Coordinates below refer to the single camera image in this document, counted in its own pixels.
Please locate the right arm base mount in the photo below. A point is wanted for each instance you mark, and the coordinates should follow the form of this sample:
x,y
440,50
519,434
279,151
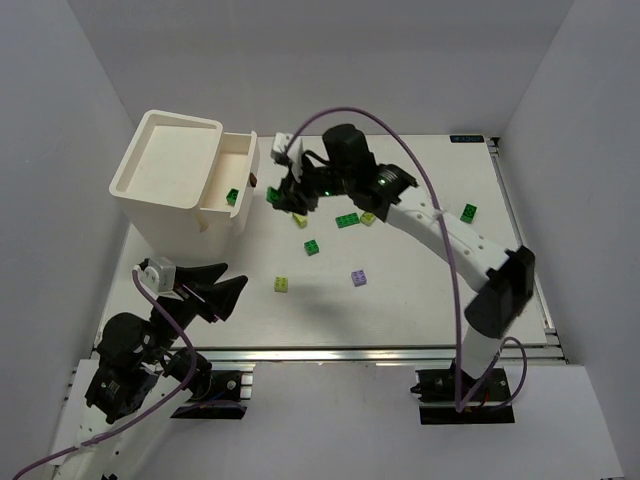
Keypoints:
x,y
435,392

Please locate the green 2x3 lego brick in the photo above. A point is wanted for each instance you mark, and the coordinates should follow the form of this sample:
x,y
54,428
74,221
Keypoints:
x,y
347,220

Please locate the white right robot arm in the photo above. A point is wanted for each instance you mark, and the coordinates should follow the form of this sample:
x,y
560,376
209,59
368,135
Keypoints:
x,y
502,279

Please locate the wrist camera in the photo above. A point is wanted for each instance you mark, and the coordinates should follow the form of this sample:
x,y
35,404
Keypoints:
x,y
158,274
286,149

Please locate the blue label sticker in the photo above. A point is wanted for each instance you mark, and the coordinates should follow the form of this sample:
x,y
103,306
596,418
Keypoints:
x,y
463,139

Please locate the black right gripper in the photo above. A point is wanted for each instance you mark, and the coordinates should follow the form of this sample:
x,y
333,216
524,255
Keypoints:
x,y
300,185

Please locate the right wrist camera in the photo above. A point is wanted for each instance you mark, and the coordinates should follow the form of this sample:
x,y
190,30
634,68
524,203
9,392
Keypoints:
x,y
286,149

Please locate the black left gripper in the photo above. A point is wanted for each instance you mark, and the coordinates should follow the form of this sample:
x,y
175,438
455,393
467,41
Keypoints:
x,y
186,296

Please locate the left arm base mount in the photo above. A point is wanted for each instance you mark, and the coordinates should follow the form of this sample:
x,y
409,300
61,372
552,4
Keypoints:
x,y
226,398

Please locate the yellow-green 2x3 lego brick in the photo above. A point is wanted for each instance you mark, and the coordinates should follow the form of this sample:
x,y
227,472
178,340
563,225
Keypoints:
x,y
367,218

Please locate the green upside-down 2x3 lego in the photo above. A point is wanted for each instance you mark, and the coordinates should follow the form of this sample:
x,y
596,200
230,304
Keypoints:
x,y
273,195

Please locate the yellow-green lego wedge brick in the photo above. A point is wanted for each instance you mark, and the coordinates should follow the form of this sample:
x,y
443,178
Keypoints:
x,y
300,220

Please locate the green upside-down 2x2 lego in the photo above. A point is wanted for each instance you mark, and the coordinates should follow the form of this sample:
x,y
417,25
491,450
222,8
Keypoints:
x,y
232,196

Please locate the white drawer cabinet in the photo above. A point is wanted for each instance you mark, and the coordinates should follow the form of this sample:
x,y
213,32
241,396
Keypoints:
x,y
161,179

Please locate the purple 2x2 lego brick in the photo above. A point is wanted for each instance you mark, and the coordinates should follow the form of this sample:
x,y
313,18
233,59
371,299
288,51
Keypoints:
x,y
358,278

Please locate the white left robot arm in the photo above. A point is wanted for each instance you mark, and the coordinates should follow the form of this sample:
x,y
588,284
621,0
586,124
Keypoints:
x,y
149,372

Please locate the aluminium table edge rail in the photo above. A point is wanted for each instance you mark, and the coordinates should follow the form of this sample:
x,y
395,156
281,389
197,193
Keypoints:
x,y
551,352

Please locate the green 2x2 lego brick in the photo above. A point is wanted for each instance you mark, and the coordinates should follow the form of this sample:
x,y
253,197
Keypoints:
x,y
311,247

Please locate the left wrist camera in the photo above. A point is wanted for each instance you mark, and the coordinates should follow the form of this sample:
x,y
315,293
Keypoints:
x,y
158,274

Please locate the yellow-green 2x2 lego brick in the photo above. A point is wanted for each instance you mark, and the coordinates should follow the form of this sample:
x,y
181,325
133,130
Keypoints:
x,y
281,284

